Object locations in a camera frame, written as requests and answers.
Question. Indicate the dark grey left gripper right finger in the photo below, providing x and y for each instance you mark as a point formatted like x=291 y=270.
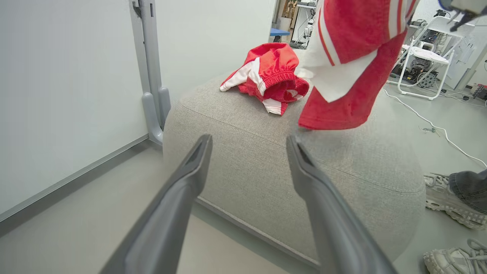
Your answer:
x=331 y=228

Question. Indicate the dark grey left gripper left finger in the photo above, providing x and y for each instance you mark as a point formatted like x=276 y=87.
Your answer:
x=167 y=220

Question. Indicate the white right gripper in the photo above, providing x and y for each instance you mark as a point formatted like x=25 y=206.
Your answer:
x=470 y=5

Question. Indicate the red jersey with white stripes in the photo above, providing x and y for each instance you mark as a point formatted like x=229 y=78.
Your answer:
x=354 y=30

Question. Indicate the red white shorts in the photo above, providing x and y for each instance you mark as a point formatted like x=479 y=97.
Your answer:
x=274 y=64

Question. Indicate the grey fabric sofa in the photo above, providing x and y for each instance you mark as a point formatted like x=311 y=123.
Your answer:
x=247 y=160

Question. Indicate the white folding chair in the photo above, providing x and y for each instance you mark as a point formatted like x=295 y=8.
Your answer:
x=426 y=53

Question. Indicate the grey black floor equipment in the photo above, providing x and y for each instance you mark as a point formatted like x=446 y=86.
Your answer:
x=418 y=68

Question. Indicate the grey white sneaker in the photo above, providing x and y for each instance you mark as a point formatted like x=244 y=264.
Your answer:
x=441 y=198
x=449 y=262

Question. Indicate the grey jeans leg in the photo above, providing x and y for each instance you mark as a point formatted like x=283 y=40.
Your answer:
x=471 y=188

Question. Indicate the white equipment rack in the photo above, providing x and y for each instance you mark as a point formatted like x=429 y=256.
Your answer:
x=304 y=23

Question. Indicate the blue table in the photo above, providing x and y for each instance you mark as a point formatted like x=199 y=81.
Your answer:
x=277 y=32

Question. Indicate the grey partition bottom rail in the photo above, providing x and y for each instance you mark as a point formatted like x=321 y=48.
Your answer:
x=76 y=179

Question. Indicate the grey partition post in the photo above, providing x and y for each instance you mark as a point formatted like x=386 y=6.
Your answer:
x=150 y=57

